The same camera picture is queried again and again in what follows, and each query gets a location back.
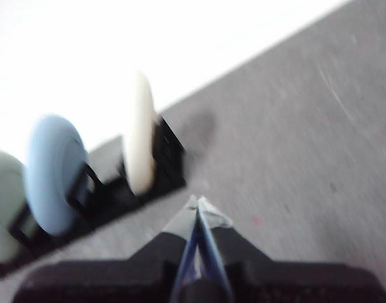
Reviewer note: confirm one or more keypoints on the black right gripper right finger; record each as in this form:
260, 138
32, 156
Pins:
275, 284

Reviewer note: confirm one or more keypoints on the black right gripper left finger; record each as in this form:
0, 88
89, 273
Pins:
117, 281

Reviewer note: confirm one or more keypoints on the blue plate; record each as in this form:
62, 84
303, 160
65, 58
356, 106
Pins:
51, 170

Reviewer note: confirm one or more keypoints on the cream plate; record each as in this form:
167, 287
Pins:
141, 135

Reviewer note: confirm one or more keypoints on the green plate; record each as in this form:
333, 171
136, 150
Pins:
3, 202

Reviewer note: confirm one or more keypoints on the black plate rack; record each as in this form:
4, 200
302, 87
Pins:
167, 164

